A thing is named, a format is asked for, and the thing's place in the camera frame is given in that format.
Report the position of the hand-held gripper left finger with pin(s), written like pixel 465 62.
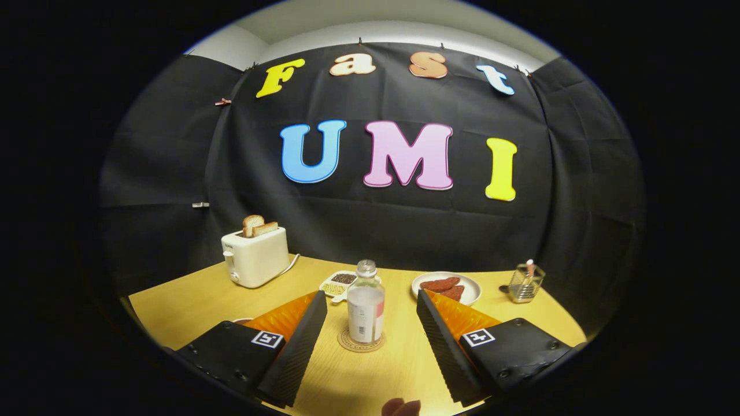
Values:
pixel 295 352

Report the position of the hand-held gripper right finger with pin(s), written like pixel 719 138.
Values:
pixel 448 352

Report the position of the round cork coaster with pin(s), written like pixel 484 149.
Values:
pixel 346 344

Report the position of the clear juice bottle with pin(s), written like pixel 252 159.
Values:
pixel 365 312

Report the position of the reddish brown meat piece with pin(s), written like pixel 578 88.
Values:
pixel 439 283
pixel 455 293

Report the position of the white round plate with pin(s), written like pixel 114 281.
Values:
pixel 471 289

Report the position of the white divided dish with beans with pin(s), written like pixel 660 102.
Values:
pixel 335 286

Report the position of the cream toaster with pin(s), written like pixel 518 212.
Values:
pixel 257 263

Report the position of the wooden table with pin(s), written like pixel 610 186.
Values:
pixel 191 306

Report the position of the toast slice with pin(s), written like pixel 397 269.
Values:
pixel 267 229
pixel 251 222

